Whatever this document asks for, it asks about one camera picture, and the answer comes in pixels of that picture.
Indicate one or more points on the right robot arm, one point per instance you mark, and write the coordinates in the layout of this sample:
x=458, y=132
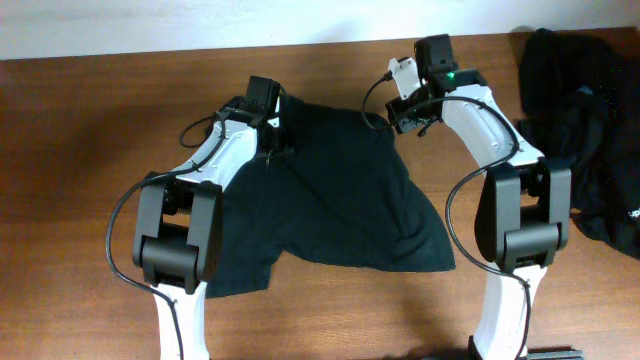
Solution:
x=522, y=218

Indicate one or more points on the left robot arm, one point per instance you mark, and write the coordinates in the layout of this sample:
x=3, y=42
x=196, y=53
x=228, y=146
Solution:
x=179, y=229

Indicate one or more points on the pile of black clothes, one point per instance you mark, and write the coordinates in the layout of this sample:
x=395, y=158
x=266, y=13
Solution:
x=580, y=98

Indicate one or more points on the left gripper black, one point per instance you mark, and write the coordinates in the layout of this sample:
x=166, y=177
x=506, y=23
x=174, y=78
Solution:
x=279, y=138

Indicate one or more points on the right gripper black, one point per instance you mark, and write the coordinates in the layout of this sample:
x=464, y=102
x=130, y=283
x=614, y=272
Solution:
x=397, y=110

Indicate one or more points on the black t-shirt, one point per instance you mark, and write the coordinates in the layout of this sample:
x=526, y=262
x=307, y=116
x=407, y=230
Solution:
x=344, y=197

